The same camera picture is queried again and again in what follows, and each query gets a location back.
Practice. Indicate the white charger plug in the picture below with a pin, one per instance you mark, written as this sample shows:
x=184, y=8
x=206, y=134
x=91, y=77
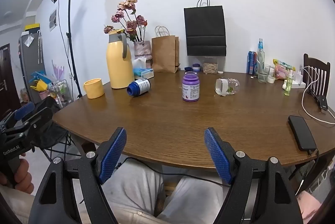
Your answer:
x=299, y=76

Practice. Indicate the yellow cup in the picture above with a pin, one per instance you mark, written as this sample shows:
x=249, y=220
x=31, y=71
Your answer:
x=94, y=88

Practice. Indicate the black paper bag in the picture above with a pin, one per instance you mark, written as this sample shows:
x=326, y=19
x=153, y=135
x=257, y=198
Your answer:
x=205, y=30

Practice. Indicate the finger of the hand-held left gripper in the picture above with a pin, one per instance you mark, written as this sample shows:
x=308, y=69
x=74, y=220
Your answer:
x=39, y=119
x=24, y=110

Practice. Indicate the blue tissue box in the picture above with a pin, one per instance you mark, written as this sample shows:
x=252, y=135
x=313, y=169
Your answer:
x=143, y=72

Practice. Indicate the dark brown door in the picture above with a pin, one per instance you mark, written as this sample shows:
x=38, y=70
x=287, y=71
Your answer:
x=7, y=77

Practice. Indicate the white tape roll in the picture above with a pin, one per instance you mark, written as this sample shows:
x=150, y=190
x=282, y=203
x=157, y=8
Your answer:
x=271, y=80

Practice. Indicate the purple pill bottle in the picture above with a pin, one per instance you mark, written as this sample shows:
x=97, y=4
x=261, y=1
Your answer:
x=191, y=88

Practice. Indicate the dried pink flowers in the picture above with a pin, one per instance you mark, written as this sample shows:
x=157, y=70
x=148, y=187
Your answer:
x=128, y=22

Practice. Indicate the pink cloth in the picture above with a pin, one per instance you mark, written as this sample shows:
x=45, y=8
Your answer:
x=311, y=204

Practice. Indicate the pink snack bag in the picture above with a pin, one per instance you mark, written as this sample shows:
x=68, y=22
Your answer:
x=282, y=69

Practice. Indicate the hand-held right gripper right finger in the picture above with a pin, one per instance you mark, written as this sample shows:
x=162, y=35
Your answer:
x=217, y=156

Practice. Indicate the blue lid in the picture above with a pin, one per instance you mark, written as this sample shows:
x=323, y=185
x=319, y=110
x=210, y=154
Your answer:
x=188, y=69

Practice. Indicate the small blue lid jar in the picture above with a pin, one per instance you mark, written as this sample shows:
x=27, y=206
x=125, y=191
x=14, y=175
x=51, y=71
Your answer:
x=196, y=67

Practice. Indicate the person's grey pants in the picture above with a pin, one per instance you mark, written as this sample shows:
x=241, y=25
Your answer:
x=136, y=195

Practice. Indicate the brown paper bag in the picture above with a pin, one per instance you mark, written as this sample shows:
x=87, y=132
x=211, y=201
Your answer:
x=165, y=54

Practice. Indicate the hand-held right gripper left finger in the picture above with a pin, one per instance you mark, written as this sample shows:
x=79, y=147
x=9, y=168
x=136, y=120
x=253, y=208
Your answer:
x=113, y=156

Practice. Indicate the black folding chair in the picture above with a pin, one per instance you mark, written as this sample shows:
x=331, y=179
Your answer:
x=53, y=135

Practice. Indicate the glass bottle blue label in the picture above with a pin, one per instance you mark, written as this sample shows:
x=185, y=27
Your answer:
x=261, y=54

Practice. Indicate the pink mottled vase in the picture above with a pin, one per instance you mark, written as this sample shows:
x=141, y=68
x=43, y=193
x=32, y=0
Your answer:
x=142, y=50

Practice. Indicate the person's left hand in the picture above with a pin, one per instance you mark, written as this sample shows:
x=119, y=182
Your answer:
x=23, y=179

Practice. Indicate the yellow box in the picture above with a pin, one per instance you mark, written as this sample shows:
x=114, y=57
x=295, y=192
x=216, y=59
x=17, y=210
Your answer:
x=32, y=27

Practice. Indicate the purple artificial plant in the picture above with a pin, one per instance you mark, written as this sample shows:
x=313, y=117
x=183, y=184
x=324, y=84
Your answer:
x=58, y=71

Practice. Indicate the blue cap pill bottle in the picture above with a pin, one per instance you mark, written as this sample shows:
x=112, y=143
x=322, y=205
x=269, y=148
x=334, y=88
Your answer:
x=138, y=87

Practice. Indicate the black power bank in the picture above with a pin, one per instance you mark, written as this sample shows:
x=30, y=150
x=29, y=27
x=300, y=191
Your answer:
x=302, y=132

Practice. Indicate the dark wooden chair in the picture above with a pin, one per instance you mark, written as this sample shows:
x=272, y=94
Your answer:
x=315, y=61

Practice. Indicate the clear plastic bottle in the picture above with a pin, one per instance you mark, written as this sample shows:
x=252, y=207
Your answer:
x=227, y=87

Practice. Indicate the grey refrigerator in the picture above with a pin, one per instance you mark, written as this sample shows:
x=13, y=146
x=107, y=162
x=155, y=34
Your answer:
x=30, y=61

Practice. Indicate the red and blue can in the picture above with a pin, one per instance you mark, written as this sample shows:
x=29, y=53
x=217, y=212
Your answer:
x=251, y=63

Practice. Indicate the clear drinking glass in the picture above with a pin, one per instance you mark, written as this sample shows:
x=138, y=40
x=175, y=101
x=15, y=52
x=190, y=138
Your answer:
x=263, y=74

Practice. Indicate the yellow and blue plastic toys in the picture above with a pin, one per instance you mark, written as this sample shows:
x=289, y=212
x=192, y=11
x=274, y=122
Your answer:
x=39, y=84

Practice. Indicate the green spray bottle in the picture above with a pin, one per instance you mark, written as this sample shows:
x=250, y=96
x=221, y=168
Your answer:
x=288, y=86

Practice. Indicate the white power strip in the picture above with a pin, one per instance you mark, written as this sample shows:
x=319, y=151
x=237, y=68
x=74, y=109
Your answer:
x=299, y=85

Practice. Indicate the clear grain container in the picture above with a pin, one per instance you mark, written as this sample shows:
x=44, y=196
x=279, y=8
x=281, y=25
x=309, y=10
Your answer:
x=210, y=67

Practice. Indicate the yellow thermos jug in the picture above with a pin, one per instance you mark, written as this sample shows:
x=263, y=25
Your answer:
x=117, y=64

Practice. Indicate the wall picture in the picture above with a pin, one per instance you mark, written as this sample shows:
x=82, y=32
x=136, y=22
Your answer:
x=53, y=20

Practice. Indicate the small black device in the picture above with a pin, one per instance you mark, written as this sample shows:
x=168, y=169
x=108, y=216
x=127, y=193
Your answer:
x=323, y=103

